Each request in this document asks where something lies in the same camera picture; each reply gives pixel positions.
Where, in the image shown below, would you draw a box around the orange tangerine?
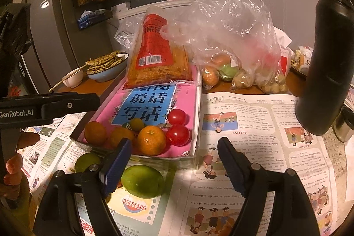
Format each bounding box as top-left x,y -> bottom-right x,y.
106,127 -> 136,149
135,126 -> 166,156
84,121 -> 107,146

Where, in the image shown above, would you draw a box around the green mango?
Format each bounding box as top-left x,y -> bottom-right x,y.
121,165 -> 164,199
74,153 -> 101,173

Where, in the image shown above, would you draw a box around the small brown-green fruit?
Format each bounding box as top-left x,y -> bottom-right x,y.
130,118 -> 145,132

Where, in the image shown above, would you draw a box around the red cherry tomato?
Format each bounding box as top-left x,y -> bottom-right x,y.
167,108 -> 187,125
166,125 -> 190,146

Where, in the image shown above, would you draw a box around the person's left hand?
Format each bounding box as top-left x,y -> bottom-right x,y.
1,132 -> 40,200

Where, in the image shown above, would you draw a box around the small white bowl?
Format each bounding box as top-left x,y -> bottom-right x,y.
62,68 -> 83,88

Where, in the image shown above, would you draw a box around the wooden chopsticks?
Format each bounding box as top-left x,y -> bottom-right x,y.
48,64 -> 88,92

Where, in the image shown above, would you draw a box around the grey refrigerator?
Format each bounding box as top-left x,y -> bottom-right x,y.
22,0 -> 112,93

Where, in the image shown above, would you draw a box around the blue bowl of flatbreads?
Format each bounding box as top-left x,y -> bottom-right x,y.
85,50 -> 129,82

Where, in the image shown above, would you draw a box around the English student newspaper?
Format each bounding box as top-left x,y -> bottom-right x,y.
17,92 -> 352,236

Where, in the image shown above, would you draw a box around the pink blue Chinese book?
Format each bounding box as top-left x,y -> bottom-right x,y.
79,65 -> 199,158

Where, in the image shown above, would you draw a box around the red-labelled snack bag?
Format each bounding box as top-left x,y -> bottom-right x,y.
124,6 -> 193,89

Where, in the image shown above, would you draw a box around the black thermos flask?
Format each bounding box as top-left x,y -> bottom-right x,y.
295,0 -> 353,135

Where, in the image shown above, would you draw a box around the white medicine bottle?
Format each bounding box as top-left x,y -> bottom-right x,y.
299,50 -> 312,75

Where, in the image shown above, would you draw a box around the clear plastic bag of fruit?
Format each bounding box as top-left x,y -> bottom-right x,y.
115,0 -> 288,94

